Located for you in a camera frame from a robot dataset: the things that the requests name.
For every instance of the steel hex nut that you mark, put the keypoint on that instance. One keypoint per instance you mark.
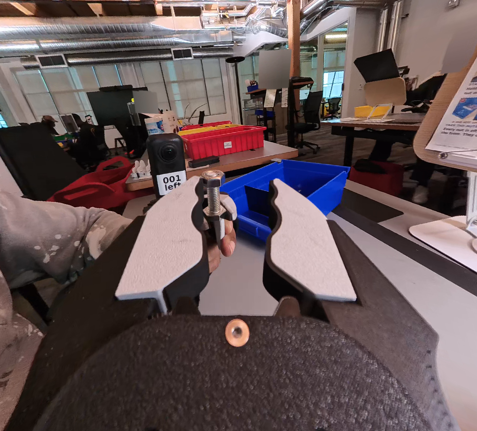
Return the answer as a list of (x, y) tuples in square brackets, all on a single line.
[(212, 176)]

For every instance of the red plastic bin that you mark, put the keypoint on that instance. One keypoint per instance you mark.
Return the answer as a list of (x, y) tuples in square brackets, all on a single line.
[(223, 144)]

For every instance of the printed instruction sheet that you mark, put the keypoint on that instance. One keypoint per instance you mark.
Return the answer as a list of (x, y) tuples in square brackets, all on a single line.
[(458, 133)]

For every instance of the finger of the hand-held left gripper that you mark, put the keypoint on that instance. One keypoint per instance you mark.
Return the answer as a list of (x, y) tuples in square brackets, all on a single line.
[(230, 209), (208, 223)]

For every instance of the large dark panel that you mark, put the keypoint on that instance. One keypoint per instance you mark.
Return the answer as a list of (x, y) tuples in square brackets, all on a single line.
[(33, 163)]

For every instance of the brown office desk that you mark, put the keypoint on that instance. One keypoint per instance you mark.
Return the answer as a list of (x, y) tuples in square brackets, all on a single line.
[(372, 123)]

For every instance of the black monitor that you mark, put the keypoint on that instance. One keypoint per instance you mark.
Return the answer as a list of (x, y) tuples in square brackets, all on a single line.
[(108, 107)]

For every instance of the small yellow bin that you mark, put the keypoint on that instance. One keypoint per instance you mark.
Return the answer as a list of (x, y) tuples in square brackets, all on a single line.
[(361, 111)]

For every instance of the flat black case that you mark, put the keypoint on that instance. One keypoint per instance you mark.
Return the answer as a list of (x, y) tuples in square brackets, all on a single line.
[(203, 162)]

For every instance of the silver ventilation duct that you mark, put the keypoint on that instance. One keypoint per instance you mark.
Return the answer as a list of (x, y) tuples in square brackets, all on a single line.
[(93, 32)]

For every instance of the black office chair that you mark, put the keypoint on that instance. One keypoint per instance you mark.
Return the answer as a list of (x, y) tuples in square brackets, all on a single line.
[(311, 107)]

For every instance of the small white stand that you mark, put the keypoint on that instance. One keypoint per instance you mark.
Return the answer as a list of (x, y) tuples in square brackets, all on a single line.
[(380, 105)]

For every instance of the person's left forearm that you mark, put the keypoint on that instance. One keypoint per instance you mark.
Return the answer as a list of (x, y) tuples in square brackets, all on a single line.
[(56, 241)]

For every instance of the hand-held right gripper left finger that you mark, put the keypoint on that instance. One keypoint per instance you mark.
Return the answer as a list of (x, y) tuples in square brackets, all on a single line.
[(164, 248)]

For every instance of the person's spattered grey sweatshirt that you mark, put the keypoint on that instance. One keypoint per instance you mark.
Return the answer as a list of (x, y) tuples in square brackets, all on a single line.
[(15, 345)]

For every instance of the steel hex bolt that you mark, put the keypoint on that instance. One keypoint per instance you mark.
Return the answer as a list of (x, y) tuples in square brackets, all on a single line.
[(213, 196)]

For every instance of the small wooden board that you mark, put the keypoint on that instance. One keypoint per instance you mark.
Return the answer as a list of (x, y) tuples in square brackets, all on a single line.
[(385, 92)]

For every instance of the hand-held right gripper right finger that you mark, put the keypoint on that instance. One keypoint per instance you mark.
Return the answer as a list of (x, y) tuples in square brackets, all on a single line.
[(309, 252)]

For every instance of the black panel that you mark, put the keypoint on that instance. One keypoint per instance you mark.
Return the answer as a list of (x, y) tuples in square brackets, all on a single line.
[(376, 66)]

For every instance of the flat yellow tray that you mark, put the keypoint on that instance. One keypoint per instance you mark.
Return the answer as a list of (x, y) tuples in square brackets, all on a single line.
[(201, 131)]

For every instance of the blue plastic bin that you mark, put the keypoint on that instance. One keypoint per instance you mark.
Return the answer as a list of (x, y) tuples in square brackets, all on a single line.
[(324, 189)]

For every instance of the white carton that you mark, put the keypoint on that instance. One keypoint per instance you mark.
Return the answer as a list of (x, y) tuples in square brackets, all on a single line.
[(170, 122)]

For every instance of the wooden clipboard board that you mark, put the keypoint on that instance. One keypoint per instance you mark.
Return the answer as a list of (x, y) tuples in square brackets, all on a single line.
[(425, 133)]

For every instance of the red plastic basket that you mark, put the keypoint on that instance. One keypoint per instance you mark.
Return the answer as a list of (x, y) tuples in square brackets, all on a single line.
[(97, 189)]

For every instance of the person's left hand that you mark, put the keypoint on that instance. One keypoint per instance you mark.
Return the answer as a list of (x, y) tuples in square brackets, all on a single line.
[(228, 241)]

